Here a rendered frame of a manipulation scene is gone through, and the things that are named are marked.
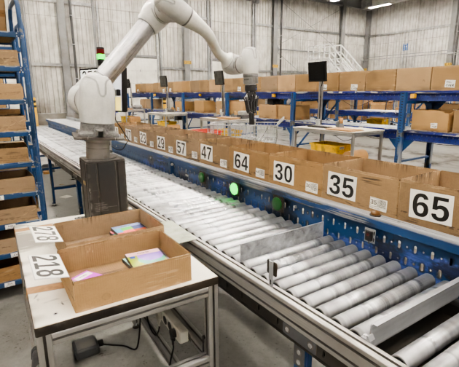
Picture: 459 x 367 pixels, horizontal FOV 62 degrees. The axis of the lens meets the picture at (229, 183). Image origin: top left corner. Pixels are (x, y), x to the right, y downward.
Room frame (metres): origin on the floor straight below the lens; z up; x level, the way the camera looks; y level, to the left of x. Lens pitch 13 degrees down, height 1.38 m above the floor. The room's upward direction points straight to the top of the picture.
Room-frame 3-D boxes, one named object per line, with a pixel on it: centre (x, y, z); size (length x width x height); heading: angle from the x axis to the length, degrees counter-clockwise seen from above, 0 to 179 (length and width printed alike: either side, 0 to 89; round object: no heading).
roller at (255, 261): (1.49, -0.25, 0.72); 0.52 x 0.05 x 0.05; 124
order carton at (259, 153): (2.33, -0.23, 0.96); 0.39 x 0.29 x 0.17; 34
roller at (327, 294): (1.22, -0.43, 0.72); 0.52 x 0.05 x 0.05; 124
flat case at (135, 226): (1.57, 0.42, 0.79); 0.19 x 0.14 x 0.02; 35
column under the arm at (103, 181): (1.82, 0.61, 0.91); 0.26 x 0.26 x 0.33; 31
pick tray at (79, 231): (1.51, 0.50, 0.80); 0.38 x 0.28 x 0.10; 123
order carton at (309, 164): (2.01, -0.45, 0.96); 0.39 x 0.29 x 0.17; 34
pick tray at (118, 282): (1.22, 0.37, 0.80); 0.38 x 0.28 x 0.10; 122
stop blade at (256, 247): (1.51, -0.23, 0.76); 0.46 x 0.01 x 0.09; 124
